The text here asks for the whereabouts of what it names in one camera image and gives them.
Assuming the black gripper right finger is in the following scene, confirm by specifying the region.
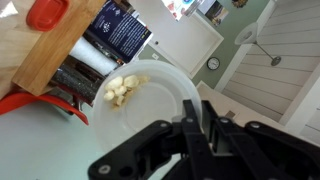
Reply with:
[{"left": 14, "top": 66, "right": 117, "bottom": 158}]
[{"left": 201, "top": 100, "right": 274, "bottom": 180}]

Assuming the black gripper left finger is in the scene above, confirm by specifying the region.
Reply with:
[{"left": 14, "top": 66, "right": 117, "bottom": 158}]
[{"left": 182, "top": 100, "right": 214, "bottom": 180}]

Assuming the snack bag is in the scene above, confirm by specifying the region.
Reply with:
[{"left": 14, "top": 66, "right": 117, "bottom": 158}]
[{"left": 86, "top": 0, "right": 153, "bottom": 63}]

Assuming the wooden spice tray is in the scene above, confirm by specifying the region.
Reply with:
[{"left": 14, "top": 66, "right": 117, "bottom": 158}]
[{"left": 12, "top": 0, "right": 106, "bottom": 96}]

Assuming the red plastic container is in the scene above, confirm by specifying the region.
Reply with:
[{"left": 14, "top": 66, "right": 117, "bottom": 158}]
[{"left": 0, "top": 91, "right": 90, "bottom": 126}]

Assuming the round wall clock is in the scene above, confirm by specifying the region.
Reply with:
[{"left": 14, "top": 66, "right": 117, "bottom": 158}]
[{"left": 207, "top": 57, "right": 220, "bottom": 70}]

